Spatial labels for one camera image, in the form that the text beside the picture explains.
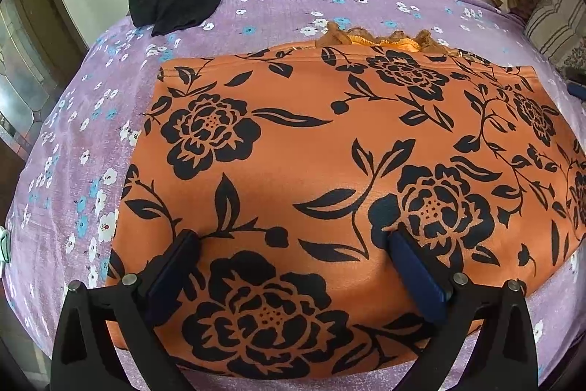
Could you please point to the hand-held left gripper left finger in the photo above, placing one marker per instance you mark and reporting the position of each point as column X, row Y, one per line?
column 171, row 268

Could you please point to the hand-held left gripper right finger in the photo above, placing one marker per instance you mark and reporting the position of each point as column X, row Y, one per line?
column 421, row 276

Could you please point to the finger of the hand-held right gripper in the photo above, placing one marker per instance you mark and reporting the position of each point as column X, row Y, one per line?
column 576, row 90
column 576, row 75

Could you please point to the orange black floral shirt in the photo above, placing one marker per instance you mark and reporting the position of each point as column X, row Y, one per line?
column 320, row 143

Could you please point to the striped beige cushion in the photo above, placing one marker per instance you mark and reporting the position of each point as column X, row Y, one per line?
column 558, row 24

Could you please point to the pale green clip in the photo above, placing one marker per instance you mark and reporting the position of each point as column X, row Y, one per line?
column 3, row 244

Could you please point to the patterned glass door panel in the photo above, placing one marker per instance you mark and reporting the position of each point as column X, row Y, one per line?
column 20, row 65

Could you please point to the wooden door frame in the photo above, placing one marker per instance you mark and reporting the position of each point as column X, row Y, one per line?
column 50, row 20

